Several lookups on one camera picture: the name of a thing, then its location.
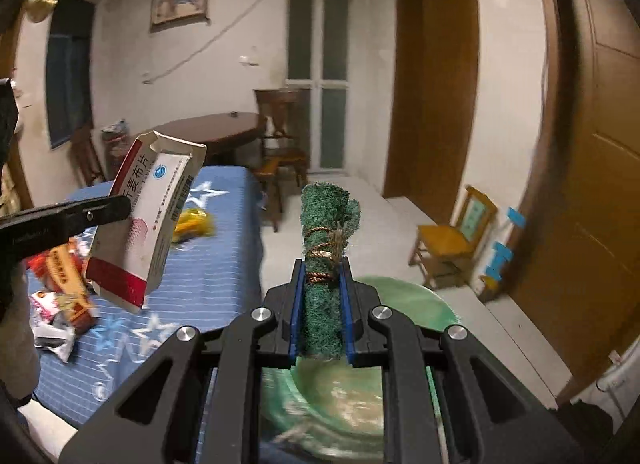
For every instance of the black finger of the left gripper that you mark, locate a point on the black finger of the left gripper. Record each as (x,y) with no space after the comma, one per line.
(32,231)

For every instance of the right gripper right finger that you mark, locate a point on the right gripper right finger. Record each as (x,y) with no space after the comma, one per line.
(446,397)

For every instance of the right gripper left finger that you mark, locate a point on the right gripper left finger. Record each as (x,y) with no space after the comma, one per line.
(197,398)

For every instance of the red white medicine box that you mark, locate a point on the red white medicine box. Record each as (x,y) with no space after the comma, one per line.
(127,258)

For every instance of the green scouring pad roll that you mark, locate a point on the green scouring pad roll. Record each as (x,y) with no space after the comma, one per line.
(329,218)

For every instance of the green lined trash bin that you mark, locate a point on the green lined trash bin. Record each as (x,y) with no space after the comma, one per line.
(324,410)

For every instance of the gloved left hand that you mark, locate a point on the gloved left hand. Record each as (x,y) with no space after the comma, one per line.
(20,365)

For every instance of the orange snack box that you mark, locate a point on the orange snack box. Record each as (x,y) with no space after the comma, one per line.
(63,289)

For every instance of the crumpled white wrapper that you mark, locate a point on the crumpled white wrapper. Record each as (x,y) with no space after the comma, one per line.
(49,326)

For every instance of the near brown wooden door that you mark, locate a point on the near brown wooden door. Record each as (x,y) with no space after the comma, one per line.
(575,273)

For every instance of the brown wooden door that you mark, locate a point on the brown wooden door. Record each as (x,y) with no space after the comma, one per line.
(575,273)
(435,81)

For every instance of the yellow plastic wrapper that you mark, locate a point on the yellow plastic wrapper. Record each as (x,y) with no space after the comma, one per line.
(192,223)

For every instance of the small yellow wooden chair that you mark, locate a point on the small yellow wooden chair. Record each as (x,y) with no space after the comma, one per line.
(447,251)

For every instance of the dark window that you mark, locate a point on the dark window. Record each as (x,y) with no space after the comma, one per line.
(68,94)

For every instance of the dark round wooden table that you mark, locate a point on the dark round wooden table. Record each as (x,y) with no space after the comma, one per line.
(222,134)

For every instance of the dark wooden chair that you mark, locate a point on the dark wooden chair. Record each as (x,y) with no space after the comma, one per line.
(279,147)

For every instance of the glass double door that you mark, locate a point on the glass double door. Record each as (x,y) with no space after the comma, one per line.
(318,41)

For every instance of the gold wall clock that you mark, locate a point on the gold wall clock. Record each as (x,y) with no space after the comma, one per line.
(39,10)

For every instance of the framed wall picture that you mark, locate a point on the framed wall picture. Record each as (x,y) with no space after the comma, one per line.
(166,14)

